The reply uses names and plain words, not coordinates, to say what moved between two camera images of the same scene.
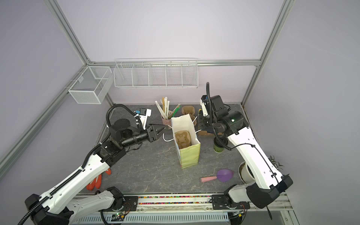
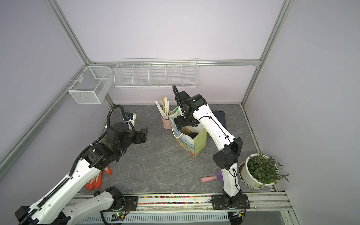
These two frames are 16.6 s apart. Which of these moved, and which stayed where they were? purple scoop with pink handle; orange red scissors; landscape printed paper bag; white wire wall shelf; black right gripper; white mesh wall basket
Moved: black right gripper; landscape printed paper bag
Stayed: purple scoop with pink handle; white wire wall shelf; orange red scissors; white mesh wall basket
